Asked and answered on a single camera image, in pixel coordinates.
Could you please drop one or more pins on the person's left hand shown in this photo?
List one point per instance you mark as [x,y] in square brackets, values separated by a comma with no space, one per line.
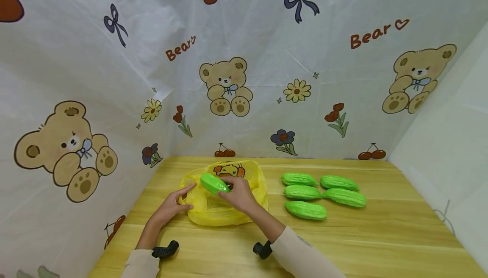
[167,208]

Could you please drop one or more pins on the person's right hand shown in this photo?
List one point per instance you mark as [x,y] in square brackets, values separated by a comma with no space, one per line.
[241,197]

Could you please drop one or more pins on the person's right index finger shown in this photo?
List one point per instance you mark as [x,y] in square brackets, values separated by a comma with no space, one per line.
[233,179]

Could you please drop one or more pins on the person's left index finger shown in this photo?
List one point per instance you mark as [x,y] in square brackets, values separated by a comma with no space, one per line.
[183,189]

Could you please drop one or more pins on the person's left thumb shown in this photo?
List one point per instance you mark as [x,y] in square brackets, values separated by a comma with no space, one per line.
[185,206]

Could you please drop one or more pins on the person's right thumb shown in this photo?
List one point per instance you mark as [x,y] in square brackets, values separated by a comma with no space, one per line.
[225,194]

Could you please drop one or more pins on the green bitter gourd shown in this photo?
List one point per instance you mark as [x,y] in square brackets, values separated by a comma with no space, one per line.
[305,210]
[214,183]
[302,192]
[339,182]
[345,197]
[299,179]

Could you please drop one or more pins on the yellow plastic bag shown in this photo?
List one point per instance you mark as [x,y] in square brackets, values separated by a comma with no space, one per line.
[217,210]

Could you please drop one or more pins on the person's right forearm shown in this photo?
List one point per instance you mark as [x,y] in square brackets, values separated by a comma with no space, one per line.
[289,248]

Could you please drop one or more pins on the person's left forearm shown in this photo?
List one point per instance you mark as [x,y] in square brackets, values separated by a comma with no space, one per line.
[146,248]

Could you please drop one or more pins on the black wrist band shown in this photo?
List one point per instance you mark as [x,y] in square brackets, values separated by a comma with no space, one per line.
[262,249]
[164,250]

